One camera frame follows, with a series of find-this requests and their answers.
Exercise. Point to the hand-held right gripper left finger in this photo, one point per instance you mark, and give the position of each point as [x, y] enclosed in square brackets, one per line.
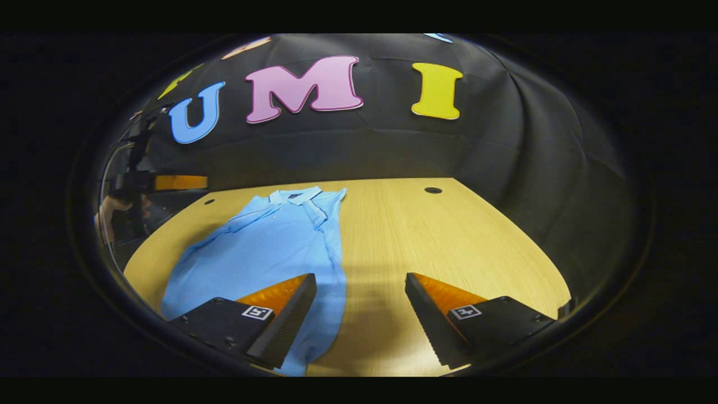
[291, 325]

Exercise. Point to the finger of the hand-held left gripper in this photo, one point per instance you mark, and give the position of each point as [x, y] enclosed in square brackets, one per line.
[179, 182]

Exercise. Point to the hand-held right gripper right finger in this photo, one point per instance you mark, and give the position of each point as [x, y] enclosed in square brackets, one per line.
[432, 325]

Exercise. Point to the light blue T-shirt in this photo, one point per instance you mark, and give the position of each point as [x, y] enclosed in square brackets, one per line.
[263, 252]

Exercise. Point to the black backdrop cloth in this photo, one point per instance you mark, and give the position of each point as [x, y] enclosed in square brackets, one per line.
[392, 146]

